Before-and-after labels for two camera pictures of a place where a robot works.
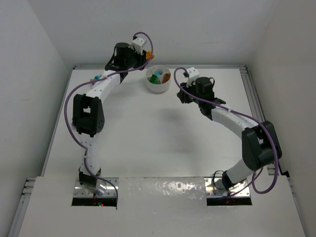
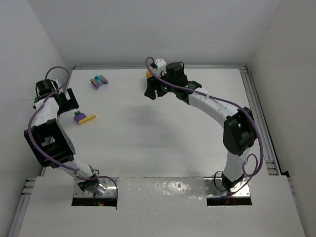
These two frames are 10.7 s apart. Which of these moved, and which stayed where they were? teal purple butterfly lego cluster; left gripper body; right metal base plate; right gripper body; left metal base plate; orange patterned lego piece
Moved: left gripper body; orange patterned lego piece; right gripper body
Stayed: right metal base plate; left metal base plate; teal purple butterfly lego cluster
